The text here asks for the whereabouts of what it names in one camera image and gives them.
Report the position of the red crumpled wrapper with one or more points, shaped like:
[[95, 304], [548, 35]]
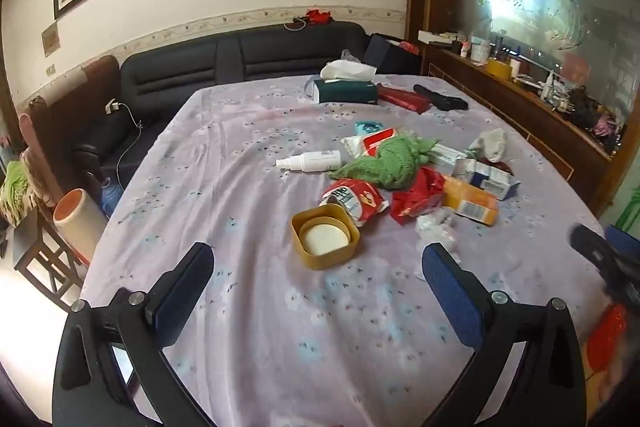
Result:
[[417, 197]]

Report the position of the small teal packet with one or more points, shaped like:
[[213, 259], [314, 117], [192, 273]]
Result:
[[367, 127]]

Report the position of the bamboo painted panel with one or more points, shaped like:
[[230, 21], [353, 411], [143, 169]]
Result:
[[627, 209]]

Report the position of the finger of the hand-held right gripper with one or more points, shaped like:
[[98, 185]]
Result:
[[600, 252]]

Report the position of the orange and white roll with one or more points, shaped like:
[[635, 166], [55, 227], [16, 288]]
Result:
[[82, 219]]

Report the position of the clear plastic wrapper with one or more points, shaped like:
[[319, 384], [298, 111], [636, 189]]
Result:
[[437, 229]]

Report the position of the red item on sofa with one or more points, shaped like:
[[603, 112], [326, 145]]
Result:
[[319, 17]]

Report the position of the white wet wipes pack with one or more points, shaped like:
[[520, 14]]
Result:
[[362, 146]]

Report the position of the dark wooden stool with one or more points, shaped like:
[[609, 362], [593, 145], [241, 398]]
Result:
[[42, 257]]

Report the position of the dark sofa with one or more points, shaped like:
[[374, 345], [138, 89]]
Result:
[[175, 72]]

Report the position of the orange cardboard box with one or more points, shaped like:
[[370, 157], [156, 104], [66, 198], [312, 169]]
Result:
[[472, 202]]

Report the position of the black bag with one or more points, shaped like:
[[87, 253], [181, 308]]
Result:
[[392, 54]]

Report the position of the long red packet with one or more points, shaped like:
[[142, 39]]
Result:
[[402, 98]]

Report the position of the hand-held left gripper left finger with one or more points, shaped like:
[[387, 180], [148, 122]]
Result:
[[180, 297]]

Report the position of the white spray bottle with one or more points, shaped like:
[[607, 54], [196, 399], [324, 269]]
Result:
[[315, 161]]

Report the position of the white and green tube box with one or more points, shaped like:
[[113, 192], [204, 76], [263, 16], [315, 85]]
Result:
[[447, 153]]

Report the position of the white sock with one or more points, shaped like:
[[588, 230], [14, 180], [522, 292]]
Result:
[[492, 144]]

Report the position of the green tissue box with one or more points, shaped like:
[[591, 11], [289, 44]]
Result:
[[347, 92]]

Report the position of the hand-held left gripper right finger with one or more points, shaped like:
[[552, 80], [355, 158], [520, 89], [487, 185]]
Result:
[[450, 292]]

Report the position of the white paper roll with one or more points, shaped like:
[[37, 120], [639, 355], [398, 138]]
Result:
[[516, 69]]

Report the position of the black pouch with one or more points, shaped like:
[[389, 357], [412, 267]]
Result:
[[442, 98]]

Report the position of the white and blue box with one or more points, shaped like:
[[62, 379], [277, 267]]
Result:
[[487, 179]]

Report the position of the blue water bottle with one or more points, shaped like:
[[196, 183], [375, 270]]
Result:
[[110, 199]]

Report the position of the yellow square container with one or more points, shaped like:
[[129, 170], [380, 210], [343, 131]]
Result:
[[310, 252]]

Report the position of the small wall picture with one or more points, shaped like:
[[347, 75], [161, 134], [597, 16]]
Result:
[[51, 39]]

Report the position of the pink cloth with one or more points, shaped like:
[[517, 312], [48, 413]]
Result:
[[606, 127]]

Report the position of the white plastic bag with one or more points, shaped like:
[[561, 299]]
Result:
[[350, 55]]

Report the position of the slim white bottle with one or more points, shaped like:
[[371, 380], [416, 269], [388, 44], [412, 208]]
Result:
[[550, 87]]

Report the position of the green patterned cloth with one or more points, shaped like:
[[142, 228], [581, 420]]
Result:
[[15, 192]]

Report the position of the green knitted cloth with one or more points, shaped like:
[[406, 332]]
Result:
[[395, 162]]

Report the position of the red plastic bag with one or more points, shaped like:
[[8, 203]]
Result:
[[409, 48]]

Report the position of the red snack bag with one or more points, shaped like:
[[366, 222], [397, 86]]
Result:
[[357, 197]]

